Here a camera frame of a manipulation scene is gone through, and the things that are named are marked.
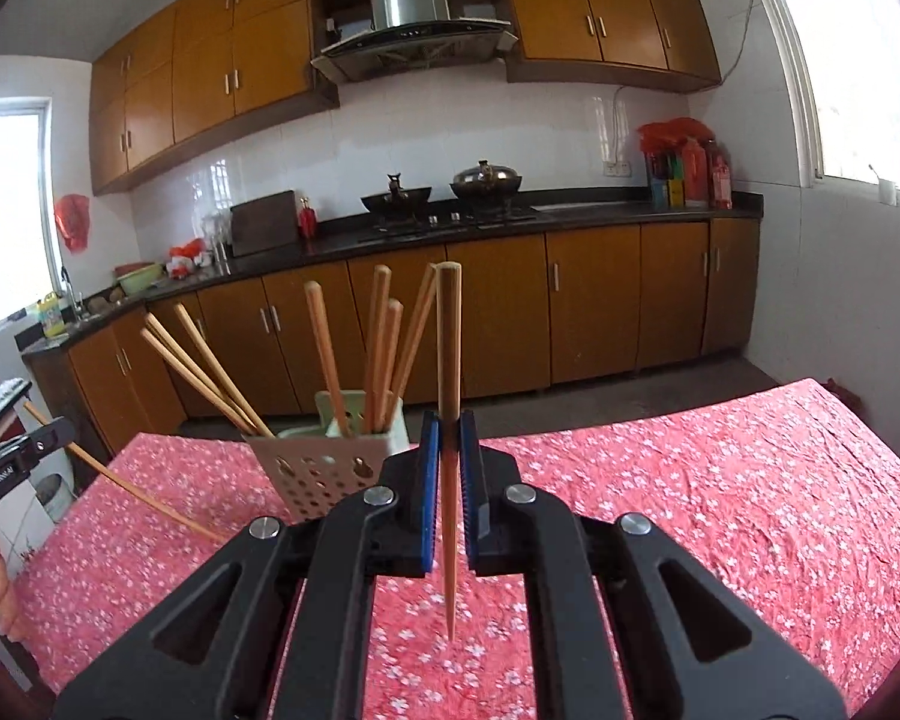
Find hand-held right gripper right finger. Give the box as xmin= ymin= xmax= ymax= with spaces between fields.
xmin=459 ymin=409 xmax=848 ymax=720

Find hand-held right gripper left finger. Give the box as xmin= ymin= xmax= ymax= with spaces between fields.
xmin=52 ymin=412 xmax=442 ymax=720

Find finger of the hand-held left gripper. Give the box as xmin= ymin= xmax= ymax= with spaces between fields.
xmin=11 ymin=418 xmax=77 ymax=462

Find white perforated chopstick holder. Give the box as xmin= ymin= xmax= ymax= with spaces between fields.
xmin=241 ymin=388 xmax=410 ymax=527

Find white bucket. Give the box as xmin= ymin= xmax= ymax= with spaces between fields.
xmin=34 ymin=472 xmax=76 ymax=526

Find dark stand with grey cloth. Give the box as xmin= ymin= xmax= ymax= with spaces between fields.
xmin=0 ymin=379 xmax=35 ymax=451

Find yellow dish soap bottle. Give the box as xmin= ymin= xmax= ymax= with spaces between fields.
xmin=37 ymin=292 xmax=68 ymax=338

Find steel faucet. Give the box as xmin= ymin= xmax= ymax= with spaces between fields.
xmin=58 ymin=266 xmax=83 ymax=320

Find green basin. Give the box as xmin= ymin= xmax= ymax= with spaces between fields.
xmin=116 ymin=262 xmax=167 ymax=297

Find red floral tablecloth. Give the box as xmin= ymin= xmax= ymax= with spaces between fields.
xmin=11 ymin=377 xmax=900 ymax=720

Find small window over sink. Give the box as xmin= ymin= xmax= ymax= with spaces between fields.
xmin=0 ymin=97 xmax=53 ymax=338

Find red and white packets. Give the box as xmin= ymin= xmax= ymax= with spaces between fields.
xmin=166 ymin=238 xmax=211 ymax=278

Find wooden lower kitchen cabinets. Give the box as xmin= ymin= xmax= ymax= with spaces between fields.
xmin=22 ymin=210 xmax=762 ymax=458

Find clear glass cups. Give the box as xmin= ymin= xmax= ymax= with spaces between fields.
xmin=202 ymin=214 xmax=233 ymax=263

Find black kitchen countertop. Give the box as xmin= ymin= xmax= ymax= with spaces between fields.
xmin=19 ymin=191 xmax=764 ymax=353

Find black gas stove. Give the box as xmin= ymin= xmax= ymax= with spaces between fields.
xmin=356 ymin=204 xmax=556 ymax=245

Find dark wooden cutting board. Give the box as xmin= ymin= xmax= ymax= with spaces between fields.
xmin=229 ymin=190 xmax=301 ymax=257

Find wok with dark lid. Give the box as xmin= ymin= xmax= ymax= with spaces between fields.
xmin=450 ymin=159 xmax=526 ymax=200

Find orange oil bottle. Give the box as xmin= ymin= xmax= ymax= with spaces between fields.
xmin=681 ymin=139 xmax=710 ymax=207

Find red label bottle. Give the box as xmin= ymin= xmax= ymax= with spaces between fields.
xmin=709 ymin=142 xmax=734 ymax=209

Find red bag over seasonings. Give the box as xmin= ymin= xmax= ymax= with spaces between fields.
xmin=637 ymin=118 xmax=717 ymax=162

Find steel range hood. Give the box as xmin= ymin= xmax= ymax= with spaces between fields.
xmin=311 ymin=0 xmax=518 ymax=83

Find large bright window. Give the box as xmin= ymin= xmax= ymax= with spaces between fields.
xmin=750 ymin=0 xmax=900 ymax=203

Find red plastic bag on wall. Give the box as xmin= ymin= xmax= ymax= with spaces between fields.
xmin=54 ymin=193 xmax=91 ymax=252

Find black wok with handle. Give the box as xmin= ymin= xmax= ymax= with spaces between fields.
xmin=360 ymin=172 xmax=434 ymax=215

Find white socket cable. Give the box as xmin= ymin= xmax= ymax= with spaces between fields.
xmin=611 ymin=84 xmax=631 ymax=162

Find dark wall cable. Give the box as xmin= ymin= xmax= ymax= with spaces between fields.
xmin=720 ymin=0 xmax=758 ymax=83

